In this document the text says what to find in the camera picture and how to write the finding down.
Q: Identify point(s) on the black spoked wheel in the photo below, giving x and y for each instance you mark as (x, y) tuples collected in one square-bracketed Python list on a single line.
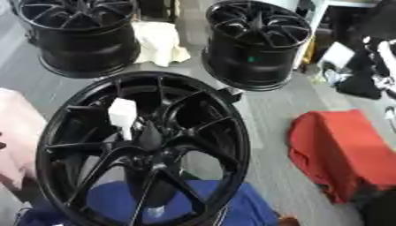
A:
[(206, 164)]

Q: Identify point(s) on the black wheel rim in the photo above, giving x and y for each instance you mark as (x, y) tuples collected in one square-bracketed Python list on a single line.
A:
[(85, 47), (252, 63)]

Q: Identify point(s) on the cream cloth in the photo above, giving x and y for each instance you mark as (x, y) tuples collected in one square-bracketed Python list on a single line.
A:
[(157, 42)]

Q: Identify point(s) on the blue cloth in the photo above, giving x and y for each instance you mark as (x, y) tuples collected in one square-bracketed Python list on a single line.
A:
[(247, 209)]

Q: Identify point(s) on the red cloth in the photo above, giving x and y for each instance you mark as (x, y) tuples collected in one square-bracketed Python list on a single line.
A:
[(345, 150)]

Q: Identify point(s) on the pile of black bags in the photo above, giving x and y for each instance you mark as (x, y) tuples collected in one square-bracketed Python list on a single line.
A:
[(363, 73)]

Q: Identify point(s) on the pink cloth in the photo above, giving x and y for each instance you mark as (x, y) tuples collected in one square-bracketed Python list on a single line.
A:
[(18, 129)]

